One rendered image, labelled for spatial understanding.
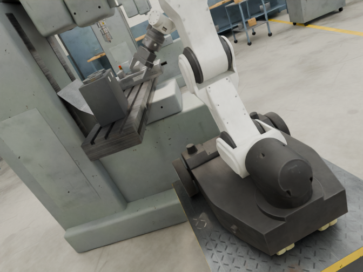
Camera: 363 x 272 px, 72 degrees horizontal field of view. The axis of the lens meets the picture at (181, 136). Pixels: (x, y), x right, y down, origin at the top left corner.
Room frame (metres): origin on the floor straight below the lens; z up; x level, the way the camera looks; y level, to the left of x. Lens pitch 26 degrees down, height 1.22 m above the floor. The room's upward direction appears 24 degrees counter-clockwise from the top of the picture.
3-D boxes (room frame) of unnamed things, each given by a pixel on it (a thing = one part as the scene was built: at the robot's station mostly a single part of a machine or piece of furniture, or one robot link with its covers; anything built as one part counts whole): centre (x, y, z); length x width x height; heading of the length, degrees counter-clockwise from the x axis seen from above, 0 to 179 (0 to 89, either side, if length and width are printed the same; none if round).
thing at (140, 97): (1.54, 0.16, 0.87); 1.24 x 0.23 x 0.08; 170
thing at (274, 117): (1.11, -0.46, 0.50); 0.20 x 0.05 x 0.20; 6
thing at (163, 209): (1.62, 0.40, 0.10); 1.20 x 0.60 x 0.20; 80
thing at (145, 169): (1.57, 0.13, 0.41); 0.81 x 0.32 x 0.60; 80
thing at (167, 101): (1.58, 0.15, 0.77); 0.50 x 0.35 x 0.12; 80
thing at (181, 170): (1.05, 0.07, 0.50); 0.20 x 0.05 x 0.20; 6
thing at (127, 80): (1.67, 0.11, 0.96); 0.35 x 0.15 x 0.11; 80
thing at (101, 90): (1.17, 0.24, 1.01); 0.22 x 0.12 x 0.20; 178
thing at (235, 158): (0.81, -0.22, 0.68); 0.21 x 0.20 x 0.13; 6
